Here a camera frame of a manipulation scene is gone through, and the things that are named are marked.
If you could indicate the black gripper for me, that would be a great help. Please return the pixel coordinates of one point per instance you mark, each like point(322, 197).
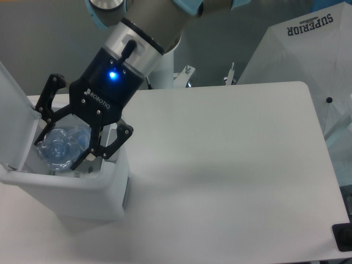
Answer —
point(104, 90)

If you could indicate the crushed clear plastic bottle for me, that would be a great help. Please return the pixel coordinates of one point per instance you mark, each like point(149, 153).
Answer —
point(62, 146)

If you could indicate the white plastic packaging bag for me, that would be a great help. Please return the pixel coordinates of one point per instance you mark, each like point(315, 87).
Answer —
point(86, 170)

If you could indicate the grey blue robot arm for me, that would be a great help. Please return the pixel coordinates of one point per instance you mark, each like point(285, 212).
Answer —
point(151, 28)

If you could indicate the white trash can lid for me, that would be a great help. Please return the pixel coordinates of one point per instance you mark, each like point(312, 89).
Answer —
point(19, 122)

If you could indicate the white trash can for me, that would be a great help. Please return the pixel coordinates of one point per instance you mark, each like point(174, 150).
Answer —
point(95, 190)

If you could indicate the black device at table edge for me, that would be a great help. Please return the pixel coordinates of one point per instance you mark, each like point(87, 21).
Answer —
point(342, 235)

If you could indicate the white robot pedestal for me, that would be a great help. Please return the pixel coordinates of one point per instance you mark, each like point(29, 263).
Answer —
point(163, 74)

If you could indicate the white metal base frame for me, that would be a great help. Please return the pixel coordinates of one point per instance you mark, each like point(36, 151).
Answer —
point(184, 79)

